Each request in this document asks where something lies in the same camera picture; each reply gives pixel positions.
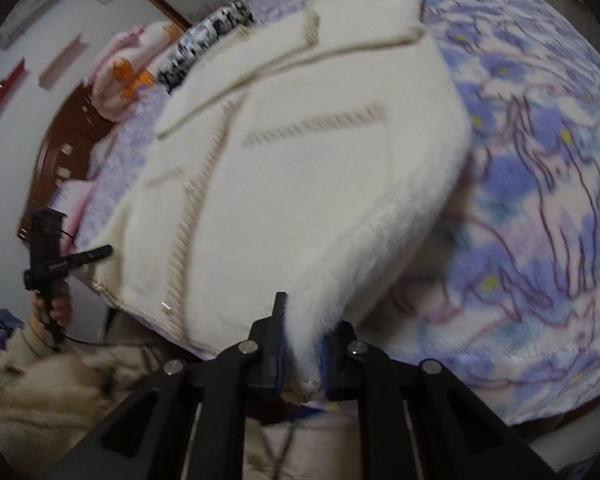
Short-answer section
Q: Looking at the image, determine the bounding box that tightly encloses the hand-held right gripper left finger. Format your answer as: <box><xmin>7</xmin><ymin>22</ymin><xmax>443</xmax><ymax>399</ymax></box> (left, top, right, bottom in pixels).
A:
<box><xmin>45</xmin><ymin>291</ymin><xmax>288</xmax><ymax>480</ymax></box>

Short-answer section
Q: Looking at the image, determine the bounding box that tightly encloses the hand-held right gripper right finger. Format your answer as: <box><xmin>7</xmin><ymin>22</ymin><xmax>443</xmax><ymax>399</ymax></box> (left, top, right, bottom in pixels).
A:
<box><xmin>320</xmin><ymin>320</ymin><xmax>556</xmax><ymax>480</ymax></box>

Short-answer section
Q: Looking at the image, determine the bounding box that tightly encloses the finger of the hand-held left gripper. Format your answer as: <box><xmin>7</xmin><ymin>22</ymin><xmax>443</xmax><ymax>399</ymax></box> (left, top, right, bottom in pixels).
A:
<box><xmin>62</xmin><ymin>244</ymin><xmax>114</xmax><ymax>271</ymax></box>

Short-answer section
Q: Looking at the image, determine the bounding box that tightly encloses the white knit cardigan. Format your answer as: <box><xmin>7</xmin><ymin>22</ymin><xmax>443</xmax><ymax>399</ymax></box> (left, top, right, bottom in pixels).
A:
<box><xmin>92</xmin><ymin>0</ymin><xmax>473</xmax><ymax>401</ymax></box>

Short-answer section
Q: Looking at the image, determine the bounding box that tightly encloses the person's left forearm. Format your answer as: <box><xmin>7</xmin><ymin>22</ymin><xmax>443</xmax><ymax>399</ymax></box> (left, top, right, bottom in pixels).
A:
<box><xmin>2</xmin><ymin>322</ymin><xmax>146</xmax><ymax>401</ymax></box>

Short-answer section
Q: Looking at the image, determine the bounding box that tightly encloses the person's left hand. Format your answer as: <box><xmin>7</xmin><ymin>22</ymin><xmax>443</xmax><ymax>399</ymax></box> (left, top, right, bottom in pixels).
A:
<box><xmin>32</xmin><ymin>284</ymin><xmax>74</xmax><ymax>342</ymax></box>

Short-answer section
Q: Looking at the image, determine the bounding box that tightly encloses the pink bed sheet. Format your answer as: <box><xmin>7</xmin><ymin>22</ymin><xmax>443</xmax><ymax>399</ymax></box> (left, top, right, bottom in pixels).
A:
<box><xmin>60</xmin><ymin>180</ymin><xmax>98</xmax><ymax>253</ymax></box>

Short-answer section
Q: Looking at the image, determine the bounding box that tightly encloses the brown wooden headboard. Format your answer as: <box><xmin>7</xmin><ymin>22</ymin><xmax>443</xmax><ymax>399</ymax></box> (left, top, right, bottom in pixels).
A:
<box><xmin>17</xmin><ymin>82</ymin><xmax>131</xmax><ymax>246</ymax></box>

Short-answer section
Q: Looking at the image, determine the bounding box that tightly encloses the pink bear print quilt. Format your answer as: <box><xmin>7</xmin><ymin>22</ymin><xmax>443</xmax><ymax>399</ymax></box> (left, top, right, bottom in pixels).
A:
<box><xmin>90</xmin><ymin>20</ymin><xmax>181</xmax><ymax>123</ymax></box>

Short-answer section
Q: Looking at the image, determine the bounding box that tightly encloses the black white printed garment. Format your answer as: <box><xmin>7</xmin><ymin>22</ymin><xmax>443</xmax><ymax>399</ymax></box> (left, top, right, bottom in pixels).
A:
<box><xmin>157</xmin><ymin>0</ymin><xmax>256</xmax><ymax>92</ymax></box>

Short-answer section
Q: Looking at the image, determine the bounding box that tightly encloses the white air conditioner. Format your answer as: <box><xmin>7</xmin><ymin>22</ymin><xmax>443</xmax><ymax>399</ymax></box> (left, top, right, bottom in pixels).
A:
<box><xmin>2</xmin><ymin>0</ymin><xmax>76</xmax><ymax>43</ymax></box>

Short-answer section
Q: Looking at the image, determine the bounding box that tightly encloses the purple cat print blanket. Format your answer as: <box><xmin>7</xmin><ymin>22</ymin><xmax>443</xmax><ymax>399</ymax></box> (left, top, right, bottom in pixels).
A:
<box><xmin>75</xmin><ymin>0</ymin><xmax>600</xmax><ymax>426</ymax></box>

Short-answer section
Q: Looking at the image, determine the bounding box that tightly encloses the red wall shelf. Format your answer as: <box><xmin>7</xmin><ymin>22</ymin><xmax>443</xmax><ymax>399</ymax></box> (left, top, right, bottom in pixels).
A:
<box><xmin>0</xmin><ymin>59</ymin><xmax>27</xmax><ymax>131</ymax></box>

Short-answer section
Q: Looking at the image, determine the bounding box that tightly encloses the pink wall shelf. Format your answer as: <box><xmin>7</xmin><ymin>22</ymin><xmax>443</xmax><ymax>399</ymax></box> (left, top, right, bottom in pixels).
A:
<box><xmin>39</xmin><ymin>35</ymin><xmax>83</xmax><ymax>86</ymax></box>

